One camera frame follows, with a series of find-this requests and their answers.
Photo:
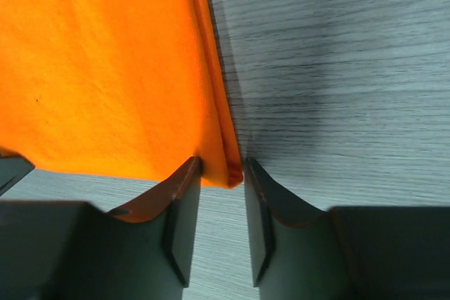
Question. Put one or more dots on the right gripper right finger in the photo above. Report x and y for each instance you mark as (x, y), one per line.
(298, 251)

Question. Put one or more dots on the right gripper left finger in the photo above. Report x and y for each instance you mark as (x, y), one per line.
(142, 249)

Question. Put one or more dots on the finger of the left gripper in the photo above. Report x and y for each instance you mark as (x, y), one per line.
(12, 170)

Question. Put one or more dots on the orange t-shirt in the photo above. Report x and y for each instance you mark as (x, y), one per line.
(124, 88)

